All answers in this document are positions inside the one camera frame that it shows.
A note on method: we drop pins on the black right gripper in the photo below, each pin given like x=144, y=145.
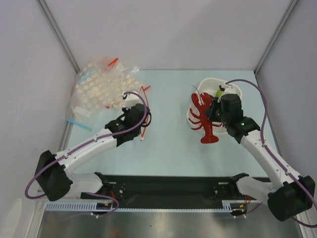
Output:
x=211, y=112

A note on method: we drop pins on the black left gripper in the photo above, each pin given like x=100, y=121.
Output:
x=126, y=111

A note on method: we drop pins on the clear bag with orange zipper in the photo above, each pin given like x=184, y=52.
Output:
x=144, y=100

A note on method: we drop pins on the red toy lobster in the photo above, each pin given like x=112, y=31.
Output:
x=202, y=102

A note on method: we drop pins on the white perforated plastic basket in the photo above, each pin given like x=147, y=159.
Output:
x=210, y=86

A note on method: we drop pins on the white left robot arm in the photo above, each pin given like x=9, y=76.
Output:
x=55, y=173

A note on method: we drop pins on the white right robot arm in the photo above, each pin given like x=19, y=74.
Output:
x=288, y=193

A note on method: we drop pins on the pile of clear zip bags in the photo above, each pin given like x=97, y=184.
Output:
x=100, y=85

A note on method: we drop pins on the green toy apple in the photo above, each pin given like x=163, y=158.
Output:
x=219, y=93

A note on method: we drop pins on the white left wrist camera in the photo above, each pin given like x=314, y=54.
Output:
x=130, y=100

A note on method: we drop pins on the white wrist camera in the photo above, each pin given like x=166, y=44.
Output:
x=228, y=89
x=130, y=100

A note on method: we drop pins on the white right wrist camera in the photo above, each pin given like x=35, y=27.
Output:
x=228, y=89

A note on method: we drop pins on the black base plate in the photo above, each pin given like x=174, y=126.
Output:
x=171, y=190

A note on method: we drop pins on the white slotted cable duct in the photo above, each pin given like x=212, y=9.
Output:
x=103, y=207

